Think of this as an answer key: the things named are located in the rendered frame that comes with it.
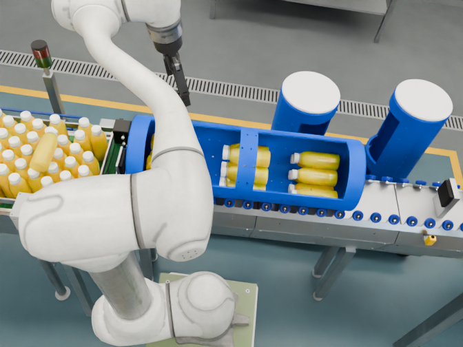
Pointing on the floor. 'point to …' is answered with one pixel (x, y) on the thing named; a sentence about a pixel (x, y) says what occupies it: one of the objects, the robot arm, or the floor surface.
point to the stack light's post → (54, 93)
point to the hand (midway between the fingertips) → (178, 87)
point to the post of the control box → (79, 288)
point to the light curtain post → (433, 324)
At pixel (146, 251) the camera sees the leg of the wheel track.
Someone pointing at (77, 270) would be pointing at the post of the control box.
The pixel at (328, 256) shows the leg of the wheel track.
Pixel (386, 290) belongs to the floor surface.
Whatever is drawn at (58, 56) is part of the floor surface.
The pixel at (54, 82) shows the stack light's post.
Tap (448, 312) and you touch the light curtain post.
